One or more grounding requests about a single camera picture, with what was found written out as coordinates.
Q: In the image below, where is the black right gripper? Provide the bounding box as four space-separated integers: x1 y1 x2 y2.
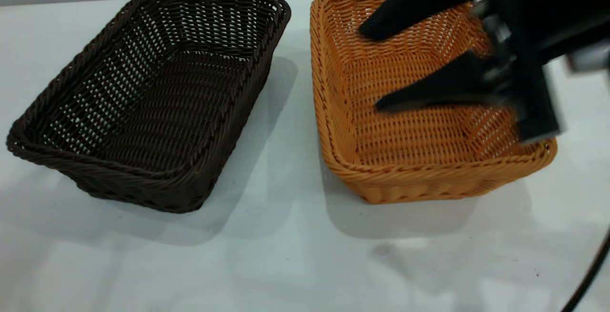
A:
359 0 610 144

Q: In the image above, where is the orange wicker basket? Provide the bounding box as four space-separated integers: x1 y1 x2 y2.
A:
310 0 558 205

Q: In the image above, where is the black wicker basket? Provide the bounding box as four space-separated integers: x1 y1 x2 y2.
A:
6 0 292 214

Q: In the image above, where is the black cable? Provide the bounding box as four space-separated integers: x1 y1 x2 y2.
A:
560 229 610 312

